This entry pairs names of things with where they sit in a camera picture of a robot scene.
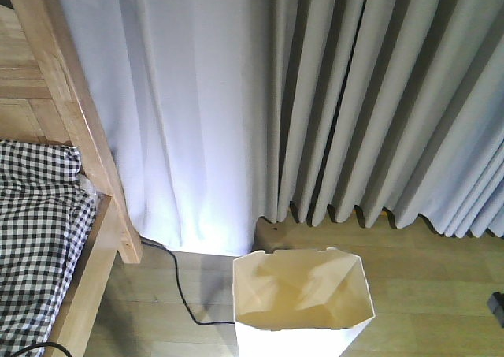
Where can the grey pleated curtain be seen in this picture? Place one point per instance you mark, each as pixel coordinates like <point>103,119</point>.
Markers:
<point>387,106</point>

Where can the black white checkered pillow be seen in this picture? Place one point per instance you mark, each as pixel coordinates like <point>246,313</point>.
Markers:
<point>46,217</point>

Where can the wooden bed frame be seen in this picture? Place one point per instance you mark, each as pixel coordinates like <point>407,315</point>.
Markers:
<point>45,100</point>

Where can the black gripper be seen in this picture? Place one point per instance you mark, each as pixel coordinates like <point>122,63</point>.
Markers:
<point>495,304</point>

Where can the white sheer curtain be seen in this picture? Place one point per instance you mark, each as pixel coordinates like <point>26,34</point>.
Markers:
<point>182,91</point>

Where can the white plastic trash bin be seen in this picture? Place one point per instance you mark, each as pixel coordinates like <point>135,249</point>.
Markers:
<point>299,302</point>

